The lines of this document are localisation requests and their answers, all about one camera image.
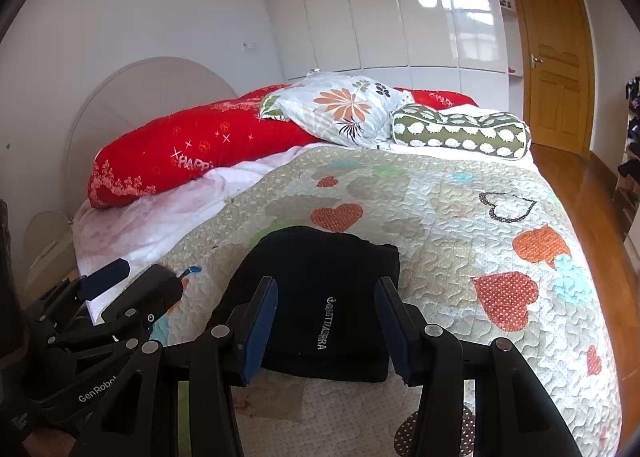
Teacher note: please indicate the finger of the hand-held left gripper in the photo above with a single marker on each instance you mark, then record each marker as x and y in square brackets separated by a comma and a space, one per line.
[160, 289]
[102, 279]

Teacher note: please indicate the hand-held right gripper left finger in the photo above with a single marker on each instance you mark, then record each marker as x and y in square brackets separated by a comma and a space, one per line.
[260, 327]

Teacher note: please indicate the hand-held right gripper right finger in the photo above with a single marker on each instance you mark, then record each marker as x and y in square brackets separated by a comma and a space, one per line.
[392, 332]

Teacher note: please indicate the black pants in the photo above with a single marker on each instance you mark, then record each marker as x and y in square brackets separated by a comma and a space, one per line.
[320, 267]

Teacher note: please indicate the person's left hand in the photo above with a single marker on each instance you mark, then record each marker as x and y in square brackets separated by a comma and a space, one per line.
[15, 402]

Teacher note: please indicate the heart-patterned quilt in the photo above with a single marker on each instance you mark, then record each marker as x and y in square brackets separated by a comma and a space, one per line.
[450, 217]

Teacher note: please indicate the long red pillow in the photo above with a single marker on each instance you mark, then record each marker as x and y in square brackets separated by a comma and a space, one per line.
[200, 142]

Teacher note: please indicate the beige round headboard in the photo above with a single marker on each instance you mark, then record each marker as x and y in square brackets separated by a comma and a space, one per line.
[135, 97]

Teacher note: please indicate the green spotted bolster pillow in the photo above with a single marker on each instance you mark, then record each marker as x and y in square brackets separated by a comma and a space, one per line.
[460, 132]

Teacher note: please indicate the white floral pillow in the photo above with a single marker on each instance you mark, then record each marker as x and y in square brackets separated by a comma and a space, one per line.
[340, 107]

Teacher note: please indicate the white shelving unit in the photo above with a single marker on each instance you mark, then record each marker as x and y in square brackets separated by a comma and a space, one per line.
[627, 197]

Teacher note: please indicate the wooden door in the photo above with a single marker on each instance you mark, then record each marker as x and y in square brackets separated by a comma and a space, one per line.
[550, 102]

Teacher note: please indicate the white glossy wardrobe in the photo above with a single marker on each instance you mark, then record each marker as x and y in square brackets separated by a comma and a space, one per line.
[375, 12]

